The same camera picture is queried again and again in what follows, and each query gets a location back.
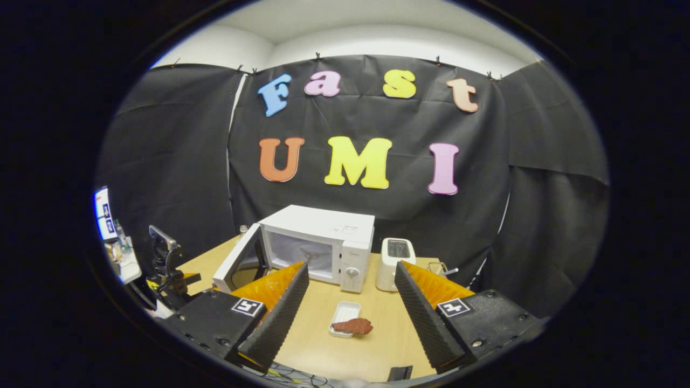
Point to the metal mesh utensil holder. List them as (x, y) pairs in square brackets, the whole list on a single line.
[(435, 266)]

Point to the white microwave oven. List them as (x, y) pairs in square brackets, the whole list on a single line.
[(323, 221)]

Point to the white toaster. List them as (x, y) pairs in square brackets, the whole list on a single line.
[(391, 267)]

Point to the bright screen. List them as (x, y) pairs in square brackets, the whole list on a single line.
[(103, 213)]

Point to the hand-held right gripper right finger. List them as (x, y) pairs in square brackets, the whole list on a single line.
[(426, 323)]

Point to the white rectangular tray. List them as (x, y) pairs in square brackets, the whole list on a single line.
[(345, 311)]

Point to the cluttered white shelf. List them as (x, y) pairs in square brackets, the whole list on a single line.
[(126, 264)]

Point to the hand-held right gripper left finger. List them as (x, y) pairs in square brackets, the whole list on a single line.
[(280, 318)]

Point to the black table edge clip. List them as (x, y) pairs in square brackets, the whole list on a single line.
[(400, 373)]

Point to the black backdrop cloth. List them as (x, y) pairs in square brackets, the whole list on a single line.
[(458, 226)]

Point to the brown meat piece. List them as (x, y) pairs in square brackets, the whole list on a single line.
[(353, 326)]

